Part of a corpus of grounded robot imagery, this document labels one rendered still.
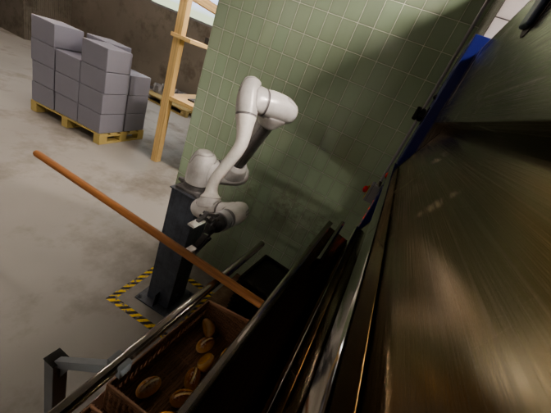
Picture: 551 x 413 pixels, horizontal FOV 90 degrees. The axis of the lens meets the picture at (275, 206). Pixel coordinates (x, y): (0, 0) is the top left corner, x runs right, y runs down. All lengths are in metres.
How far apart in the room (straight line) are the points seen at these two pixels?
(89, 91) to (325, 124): 3.58
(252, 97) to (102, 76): 3.43
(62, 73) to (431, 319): 5.10
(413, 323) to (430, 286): 0.03
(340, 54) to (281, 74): 0.41
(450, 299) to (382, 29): 1.86
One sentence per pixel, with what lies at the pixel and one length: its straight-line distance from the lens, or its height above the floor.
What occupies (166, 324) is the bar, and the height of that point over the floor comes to 1.17.
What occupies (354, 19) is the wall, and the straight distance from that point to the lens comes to 2.03.
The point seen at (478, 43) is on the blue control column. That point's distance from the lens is 1.12.
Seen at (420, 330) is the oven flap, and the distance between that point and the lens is 0.19.
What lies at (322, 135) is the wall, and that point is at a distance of 1.98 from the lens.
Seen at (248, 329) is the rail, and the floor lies 1.44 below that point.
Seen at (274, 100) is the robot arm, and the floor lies 1.72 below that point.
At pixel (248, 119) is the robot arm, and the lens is 1.34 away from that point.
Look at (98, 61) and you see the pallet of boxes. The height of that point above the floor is 1.10.
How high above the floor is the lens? 1.86
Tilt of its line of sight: 25 degrees down
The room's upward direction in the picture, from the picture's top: 23 degrees clockwise
